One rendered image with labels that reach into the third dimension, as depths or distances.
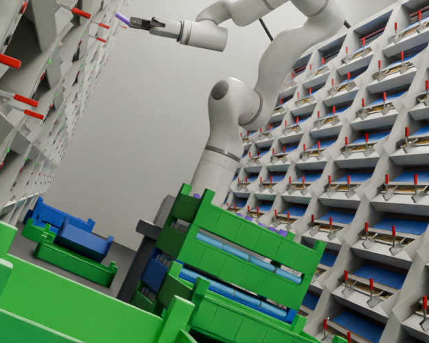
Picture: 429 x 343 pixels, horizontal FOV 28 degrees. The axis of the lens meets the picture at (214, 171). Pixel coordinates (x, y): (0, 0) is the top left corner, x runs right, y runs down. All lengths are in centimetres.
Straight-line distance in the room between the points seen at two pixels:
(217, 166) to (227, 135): 10
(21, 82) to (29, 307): 97
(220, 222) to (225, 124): 89
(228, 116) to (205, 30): 41
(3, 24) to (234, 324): 68
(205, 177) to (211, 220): 86
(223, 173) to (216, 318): 122
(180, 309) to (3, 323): 32
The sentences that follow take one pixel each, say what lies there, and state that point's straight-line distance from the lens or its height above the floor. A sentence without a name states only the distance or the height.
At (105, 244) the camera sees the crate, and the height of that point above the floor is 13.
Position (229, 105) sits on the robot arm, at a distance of 262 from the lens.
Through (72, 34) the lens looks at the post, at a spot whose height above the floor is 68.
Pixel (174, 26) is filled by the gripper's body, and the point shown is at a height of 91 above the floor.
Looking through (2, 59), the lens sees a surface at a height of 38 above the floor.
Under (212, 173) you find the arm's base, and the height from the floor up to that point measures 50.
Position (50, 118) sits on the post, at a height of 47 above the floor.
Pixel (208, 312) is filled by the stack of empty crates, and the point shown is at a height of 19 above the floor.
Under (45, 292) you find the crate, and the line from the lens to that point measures 82.
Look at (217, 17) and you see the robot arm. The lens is 301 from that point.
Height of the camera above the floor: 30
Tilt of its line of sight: 4 degrees up
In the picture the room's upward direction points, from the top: 24 degrees clockwise
